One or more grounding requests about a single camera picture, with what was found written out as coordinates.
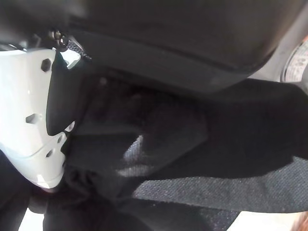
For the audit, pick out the black sweater with orange cuffs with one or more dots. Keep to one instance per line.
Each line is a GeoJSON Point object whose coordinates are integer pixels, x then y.
{"type": "Point", "coordinates": [216, 132]}

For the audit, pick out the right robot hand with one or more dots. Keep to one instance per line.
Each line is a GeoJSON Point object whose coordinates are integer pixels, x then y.
{"type": "Point", "coordinates": [168, 36]}

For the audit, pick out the white round dial object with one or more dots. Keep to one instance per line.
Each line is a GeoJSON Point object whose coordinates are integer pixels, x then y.
{"type": "Point", "coordinates": [297, 65]}

